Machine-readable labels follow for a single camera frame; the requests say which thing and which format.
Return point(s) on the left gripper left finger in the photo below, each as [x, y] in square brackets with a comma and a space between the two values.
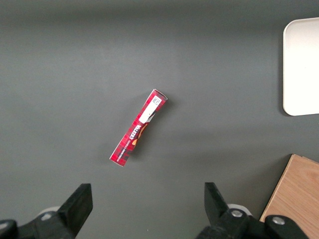
[72, 214]

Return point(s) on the beige plastic tray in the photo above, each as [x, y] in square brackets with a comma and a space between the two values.
[301, 67]

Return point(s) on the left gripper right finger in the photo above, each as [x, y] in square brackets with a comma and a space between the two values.
[219, 216]

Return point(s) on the wooden drawer cabinet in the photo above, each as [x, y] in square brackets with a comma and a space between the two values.
[296, 189]

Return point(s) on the red tartan cookie box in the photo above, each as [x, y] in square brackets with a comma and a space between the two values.
[139, 127]

